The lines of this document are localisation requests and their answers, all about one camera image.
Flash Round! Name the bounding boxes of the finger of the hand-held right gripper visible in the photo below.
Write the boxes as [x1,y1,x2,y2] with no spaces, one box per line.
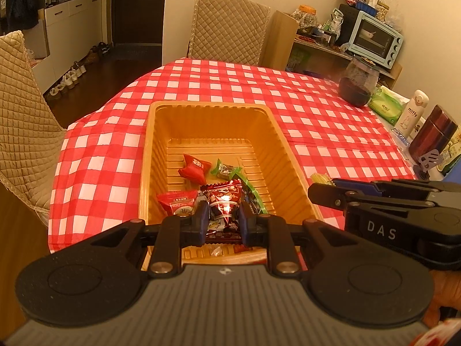
[333,178,437,208]
[307,182,364,211]

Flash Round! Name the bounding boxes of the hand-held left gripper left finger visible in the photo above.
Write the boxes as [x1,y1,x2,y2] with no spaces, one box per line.
[77,201,210,278]

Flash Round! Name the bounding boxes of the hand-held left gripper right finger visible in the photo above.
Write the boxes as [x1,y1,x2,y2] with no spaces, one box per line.
[239,201,371,278]

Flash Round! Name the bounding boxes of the clear grey snack packet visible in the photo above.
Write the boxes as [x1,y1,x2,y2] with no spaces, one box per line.
[205,219,242,242]

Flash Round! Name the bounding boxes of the small yellow-green candy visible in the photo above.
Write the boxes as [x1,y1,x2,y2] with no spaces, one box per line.
[310,173,335,186]

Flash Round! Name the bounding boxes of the long green white snack packet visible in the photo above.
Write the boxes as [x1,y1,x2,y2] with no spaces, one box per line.
[230,173,269,215]

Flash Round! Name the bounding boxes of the dark red foil snack packet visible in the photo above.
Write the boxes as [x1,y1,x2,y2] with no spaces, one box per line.
[200,180,243,224]

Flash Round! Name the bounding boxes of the large red snack packet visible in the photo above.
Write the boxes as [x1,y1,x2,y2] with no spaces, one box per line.
[156,190,199,217]

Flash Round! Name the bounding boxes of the red white-print snack packet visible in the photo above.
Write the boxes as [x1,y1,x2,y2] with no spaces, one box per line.
[178,154,210,184]

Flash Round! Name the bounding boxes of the green candy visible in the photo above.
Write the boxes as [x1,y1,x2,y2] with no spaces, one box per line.
[211,159,243,180]

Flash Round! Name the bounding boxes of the orange plastic tray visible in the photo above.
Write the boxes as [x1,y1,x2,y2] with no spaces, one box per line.
[139,101,325,271]

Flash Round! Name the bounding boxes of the person's right hand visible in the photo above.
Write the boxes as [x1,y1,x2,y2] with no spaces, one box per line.
[422,270,461,328]

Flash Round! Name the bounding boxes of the blue white flat box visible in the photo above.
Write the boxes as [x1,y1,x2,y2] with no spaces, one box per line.
[391,127,415,148]

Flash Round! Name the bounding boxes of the grey phone stand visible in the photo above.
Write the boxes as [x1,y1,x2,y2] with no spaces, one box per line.
[413,149,444,181]

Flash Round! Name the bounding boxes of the green printed box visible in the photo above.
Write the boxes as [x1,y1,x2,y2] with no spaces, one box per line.
[439,139,461,177]

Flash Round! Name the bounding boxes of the green tissue pack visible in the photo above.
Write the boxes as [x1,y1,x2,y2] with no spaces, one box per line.
[368,86,409,125]

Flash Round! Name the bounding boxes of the white lotion bottle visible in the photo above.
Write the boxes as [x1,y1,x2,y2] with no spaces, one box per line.
[396,89,430,139]

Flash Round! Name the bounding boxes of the brown metal food jar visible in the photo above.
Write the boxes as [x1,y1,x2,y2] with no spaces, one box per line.
[411,104,460,168]

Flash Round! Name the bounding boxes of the dark glass jar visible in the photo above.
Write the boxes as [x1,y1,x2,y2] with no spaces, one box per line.
[339,57,380,108]

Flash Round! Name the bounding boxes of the red white checked tablecloth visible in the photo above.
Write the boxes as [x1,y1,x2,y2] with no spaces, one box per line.
[48,59,418,271]

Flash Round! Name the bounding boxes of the light blue toaster oven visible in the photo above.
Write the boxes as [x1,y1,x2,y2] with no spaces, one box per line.
[340,5,404,71]

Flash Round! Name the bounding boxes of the wooden shelf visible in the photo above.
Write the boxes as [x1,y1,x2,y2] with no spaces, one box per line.
[261,10,403,87]

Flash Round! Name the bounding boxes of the green white bag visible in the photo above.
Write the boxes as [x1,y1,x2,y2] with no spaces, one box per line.
[322,9,344,35]

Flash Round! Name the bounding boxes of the clear plastic bag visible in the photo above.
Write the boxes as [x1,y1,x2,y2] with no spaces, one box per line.
[387,3,404,33]

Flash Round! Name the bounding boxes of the plastic jar orange lid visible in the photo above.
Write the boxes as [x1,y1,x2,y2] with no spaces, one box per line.
[292,5,319,29]

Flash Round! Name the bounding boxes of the bag of nuts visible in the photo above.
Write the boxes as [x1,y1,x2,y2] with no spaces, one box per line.
[371,0,391,20]

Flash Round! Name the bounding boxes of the beige quilted chair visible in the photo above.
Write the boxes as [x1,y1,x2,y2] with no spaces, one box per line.
[187,0,271,66]
[0,31,67,227]

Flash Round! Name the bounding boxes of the row of shoes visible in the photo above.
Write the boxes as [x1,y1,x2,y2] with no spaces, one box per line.
[43,41,110,101]

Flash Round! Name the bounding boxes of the dark door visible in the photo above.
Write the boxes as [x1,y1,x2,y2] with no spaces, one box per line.
[108,0,168,47]

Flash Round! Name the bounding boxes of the white cabinet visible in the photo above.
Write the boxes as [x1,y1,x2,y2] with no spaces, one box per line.
[0,0,109,94]

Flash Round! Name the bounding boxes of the dark hanging coat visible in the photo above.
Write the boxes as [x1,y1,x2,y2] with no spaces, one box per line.
[0,0,38,31]

